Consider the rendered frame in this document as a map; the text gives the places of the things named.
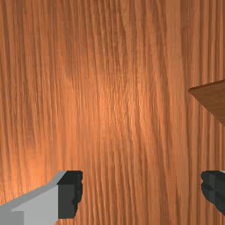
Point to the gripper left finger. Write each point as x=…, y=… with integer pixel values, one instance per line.
x=44, y=205

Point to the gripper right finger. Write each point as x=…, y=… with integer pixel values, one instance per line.
x=215, y=186

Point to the brown wooden door leaf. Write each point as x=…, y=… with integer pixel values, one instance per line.
x=214, y=99

